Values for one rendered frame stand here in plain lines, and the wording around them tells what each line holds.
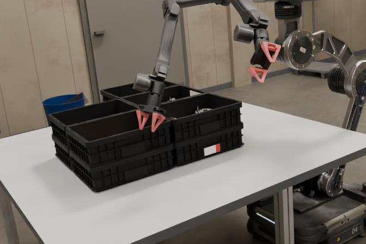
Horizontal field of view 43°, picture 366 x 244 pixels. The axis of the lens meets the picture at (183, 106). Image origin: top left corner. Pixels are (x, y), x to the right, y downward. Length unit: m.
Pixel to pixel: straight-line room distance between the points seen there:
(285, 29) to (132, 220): 1.24
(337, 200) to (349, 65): 0.77
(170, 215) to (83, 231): 0.32
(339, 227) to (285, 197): 0.66
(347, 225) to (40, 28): 3.78
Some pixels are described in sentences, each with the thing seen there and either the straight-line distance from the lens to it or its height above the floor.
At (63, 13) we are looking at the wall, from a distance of 5.37.
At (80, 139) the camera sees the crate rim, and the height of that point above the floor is 0.93.
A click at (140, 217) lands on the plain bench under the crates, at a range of 1.77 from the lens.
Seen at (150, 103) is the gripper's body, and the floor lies 1.06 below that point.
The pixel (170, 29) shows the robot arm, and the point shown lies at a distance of 2.14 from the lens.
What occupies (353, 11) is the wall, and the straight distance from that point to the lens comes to 8.34.
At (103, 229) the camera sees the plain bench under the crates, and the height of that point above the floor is 0.70.
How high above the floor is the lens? 1.53
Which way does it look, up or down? 15 degrees down
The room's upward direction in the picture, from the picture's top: 5 degrees counter-clockwise
